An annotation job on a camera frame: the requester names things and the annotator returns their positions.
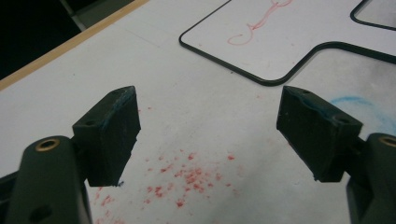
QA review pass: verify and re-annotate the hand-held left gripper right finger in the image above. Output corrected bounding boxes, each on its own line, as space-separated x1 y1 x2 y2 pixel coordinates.
276 86 396 224

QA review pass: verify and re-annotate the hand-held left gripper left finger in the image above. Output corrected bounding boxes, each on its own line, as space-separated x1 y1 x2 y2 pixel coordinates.
4 85 142 224

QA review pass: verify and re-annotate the white paddle-shaped whiteboard with black rim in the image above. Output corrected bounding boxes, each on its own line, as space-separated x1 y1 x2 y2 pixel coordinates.
178 0 396 88

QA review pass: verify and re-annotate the white table cover sheet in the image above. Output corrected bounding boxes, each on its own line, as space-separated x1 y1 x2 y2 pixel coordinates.
0 0 396 224

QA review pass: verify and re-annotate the wooden table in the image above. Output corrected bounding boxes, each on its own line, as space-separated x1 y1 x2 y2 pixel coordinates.
0 0 150 91

